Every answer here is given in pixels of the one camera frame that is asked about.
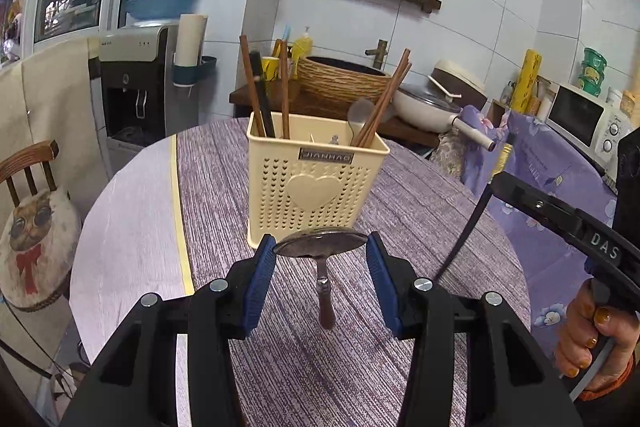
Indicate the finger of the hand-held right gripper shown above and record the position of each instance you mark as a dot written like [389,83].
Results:
[535,204]

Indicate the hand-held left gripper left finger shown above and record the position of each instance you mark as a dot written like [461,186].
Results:
[260,277]

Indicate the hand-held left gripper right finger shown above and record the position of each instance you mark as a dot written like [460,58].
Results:
[382,277]

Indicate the metal spoon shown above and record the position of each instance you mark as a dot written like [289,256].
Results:
[320,243]

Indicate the cream plastic utensil holder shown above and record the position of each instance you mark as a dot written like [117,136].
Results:
[315,187]

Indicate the brown wooden chopstick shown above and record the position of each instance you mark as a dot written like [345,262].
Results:
[390,104]
[248,77]
[284,97]
[385,92]

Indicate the black chopstick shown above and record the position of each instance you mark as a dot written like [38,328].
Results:
[262,97]

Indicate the person's right hand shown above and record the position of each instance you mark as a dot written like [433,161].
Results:
[580,337]

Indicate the purple floral cloth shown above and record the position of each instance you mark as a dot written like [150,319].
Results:
[540,167]

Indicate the purple striped tablecloth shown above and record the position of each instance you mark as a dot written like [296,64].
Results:
[425,217]

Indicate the white microwave oven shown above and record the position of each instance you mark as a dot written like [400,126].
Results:
[575,122]

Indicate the paisley patterned cloth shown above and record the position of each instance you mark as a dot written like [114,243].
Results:
[450,152]

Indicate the white jar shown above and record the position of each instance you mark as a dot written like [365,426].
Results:
[614,97]

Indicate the yellow roll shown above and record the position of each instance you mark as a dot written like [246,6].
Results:
[528,82]

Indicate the brown white rice cooker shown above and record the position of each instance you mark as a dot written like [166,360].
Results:
[465,84]

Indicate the stack of green cans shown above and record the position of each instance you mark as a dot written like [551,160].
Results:
[593,72]

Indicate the dark wooden cabinet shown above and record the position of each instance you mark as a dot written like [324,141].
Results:
[415,132]

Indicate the white cooking pot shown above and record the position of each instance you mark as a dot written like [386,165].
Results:
[425,114]

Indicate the white rice paddle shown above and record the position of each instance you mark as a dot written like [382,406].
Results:
[442,87]

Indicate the clear plastic spoon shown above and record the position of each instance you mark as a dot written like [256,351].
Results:
[360,114]

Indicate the woven pattern wash basin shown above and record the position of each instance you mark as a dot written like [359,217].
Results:
[340,82]

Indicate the yellow mug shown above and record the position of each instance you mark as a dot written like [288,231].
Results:
[270,69]

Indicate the blue cup holder tray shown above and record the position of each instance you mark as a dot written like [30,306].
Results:
[195,74]

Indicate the bronze faucet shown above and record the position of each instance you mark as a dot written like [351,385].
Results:
[381,52]

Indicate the round cat print cushion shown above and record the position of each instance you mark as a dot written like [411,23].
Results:
[35,247]

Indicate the yellow soap dispenser bottle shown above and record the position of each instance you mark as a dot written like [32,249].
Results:
[302,47]

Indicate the grey water dispenser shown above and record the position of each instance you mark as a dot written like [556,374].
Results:
[130,72]

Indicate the blue toothbrush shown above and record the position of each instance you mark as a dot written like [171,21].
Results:
[286,34]

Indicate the white paper cup stack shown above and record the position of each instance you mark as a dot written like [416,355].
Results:
[191,39]

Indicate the wooden chair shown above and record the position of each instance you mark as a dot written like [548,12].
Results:
[30,157]

